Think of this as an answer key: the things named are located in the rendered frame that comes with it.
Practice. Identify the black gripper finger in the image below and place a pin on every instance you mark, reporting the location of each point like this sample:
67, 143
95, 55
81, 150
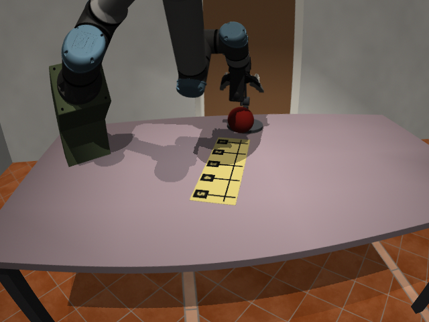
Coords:
255, 82
225, 82

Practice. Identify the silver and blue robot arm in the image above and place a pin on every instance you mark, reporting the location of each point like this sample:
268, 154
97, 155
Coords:
83, 49

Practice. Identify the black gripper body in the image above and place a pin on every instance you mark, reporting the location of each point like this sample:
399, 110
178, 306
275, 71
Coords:
247, 71

